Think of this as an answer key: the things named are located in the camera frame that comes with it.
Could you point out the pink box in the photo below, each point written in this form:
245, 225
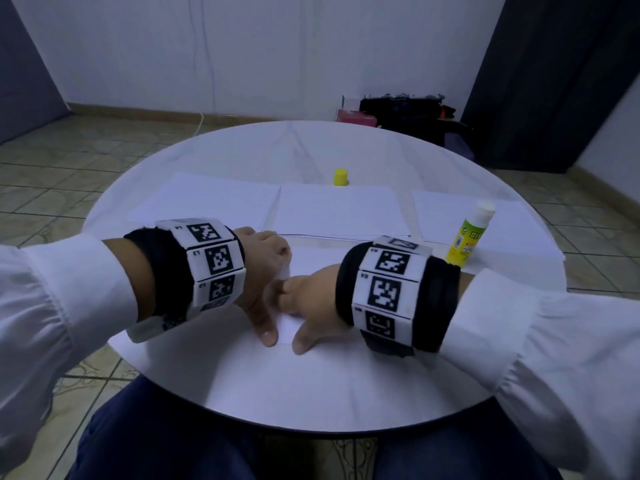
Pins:
357, 119

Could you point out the person's right forearm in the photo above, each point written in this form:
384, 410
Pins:
550, 355

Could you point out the grey door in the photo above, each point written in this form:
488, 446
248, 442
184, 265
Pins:
30, 75

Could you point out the person's right hand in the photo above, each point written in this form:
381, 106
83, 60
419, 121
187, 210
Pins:
315, 300

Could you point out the black right wristband with markers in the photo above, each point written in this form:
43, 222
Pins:
395, 295

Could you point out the single white paper sheet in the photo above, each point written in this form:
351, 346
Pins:
310, 257
340, 210

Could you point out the person's legs in blue jeans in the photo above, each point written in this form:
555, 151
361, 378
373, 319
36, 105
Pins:
160, 440

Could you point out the black wristband with markers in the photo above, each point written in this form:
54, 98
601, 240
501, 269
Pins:
190, 270
395, 295

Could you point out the blue suitcase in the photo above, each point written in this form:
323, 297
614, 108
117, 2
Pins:
460, 145

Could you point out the person's left hand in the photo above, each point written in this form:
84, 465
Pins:
262, 265

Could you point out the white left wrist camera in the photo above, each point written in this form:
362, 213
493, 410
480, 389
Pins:
150, 328

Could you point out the black bag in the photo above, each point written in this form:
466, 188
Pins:
410, 115

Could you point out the white paper stack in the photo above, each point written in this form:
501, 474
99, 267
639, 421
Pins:
510, 223
200, 200

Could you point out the yellow glue stick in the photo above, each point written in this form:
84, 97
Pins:
470, 235

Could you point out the black left wristband with markers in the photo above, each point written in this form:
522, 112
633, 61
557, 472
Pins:
190, 270

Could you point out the black wardrobe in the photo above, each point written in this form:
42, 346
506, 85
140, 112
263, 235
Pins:
555, 80

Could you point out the yellow glue stick cap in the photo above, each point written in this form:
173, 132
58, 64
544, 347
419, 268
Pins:
341, 177

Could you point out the person's left forearm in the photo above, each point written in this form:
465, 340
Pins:
60, 325

